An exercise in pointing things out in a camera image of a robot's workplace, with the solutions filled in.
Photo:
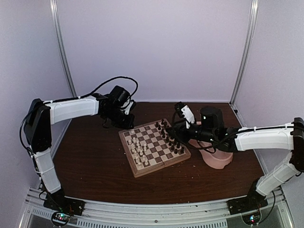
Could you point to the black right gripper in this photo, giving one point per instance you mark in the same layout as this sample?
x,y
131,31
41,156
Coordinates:
x,y
180,130

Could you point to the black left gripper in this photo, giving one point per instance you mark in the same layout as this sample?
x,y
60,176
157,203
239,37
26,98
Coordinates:
x,y
128,125

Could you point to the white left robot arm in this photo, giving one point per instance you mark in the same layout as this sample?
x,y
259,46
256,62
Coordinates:
x,y
47,121

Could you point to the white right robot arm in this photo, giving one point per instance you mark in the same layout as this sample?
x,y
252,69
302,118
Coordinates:
x,y
287,139

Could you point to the dark chess pieces row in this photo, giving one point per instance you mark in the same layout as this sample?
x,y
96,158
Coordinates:
x,y
165,144

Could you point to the wooden chess board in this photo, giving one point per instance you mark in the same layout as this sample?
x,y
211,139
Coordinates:
x,y
144,133

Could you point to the right circuit board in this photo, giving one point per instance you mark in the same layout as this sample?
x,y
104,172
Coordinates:
x,y
251,218

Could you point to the circuit board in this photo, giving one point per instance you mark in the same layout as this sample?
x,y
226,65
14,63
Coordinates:
x,y
251,218
60,219

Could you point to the left circuit board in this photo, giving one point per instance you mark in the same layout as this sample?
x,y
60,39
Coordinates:
x,y
60,219

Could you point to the pink double pet bowl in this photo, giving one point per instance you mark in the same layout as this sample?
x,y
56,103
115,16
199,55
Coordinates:
x,y
217,160

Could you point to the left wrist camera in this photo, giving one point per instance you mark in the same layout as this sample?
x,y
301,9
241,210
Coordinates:
x,y
130,105

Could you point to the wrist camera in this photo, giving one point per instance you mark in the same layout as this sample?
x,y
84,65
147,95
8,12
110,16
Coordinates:
x,y
130,105
183,111

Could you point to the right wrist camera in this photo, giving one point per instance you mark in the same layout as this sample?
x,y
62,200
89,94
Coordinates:
x,y
183,111

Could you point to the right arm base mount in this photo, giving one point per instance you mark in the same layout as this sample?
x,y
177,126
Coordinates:
x,y
244,204

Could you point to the aluminium front rail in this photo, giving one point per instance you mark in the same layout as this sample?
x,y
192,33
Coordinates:
x,y
209,214

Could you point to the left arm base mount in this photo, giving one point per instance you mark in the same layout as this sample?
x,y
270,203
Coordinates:
x,y
70,206

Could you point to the left aluminium frame post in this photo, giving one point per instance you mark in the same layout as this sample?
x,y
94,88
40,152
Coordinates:
x,y
62,51

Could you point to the aluminium frame post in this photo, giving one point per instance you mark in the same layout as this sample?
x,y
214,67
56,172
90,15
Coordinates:
x,y
245,55
62,51

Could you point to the right aluminium frame post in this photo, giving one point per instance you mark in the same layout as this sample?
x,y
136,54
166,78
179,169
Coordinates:
x,y
245,55

